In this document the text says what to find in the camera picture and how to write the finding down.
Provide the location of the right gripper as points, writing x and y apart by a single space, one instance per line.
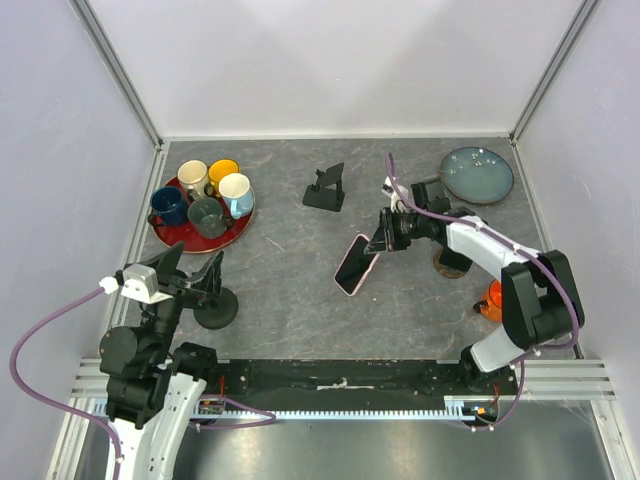
385 238

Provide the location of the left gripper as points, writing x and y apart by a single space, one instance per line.
167 265

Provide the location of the phone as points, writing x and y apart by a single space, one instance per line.
355 266

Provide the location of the black round-base phone stand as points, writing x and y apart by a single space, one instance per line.
219 312

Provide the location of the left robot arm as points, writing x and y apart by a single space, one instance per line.
152 388

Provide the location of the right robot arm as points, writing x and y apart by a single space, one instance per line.
541 308

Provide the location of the black folding phone stand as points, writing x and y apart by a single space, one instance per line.
327 192

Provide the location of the wooden-base phone stand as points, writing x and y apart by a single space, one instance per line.
449 263

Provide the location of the dark green glass mug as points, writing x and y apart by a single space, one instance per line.
209 217

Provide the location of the dark blue mug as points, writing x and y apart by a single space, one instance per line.
168 208

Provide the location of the light blue mug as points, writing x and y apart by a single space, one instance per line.
236 191

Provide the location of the cream mug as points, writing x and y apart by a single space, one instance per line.
193 177

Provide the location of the blue-green ceramic plate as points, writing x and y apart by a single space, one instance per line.
476 175

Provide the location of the yellow mug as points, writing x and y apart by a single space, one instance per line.
217 171

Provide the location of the orange mug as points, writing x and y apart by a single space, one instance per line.
490 305

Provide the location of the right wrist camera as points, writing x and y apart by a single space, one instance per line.
397 197

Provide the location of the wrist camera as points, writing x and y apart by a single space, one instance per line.
136 282
397 197

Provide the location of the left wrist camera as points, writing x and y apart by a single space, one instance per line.
136 282

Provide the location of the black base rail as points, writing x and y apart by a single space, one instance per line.
315 386

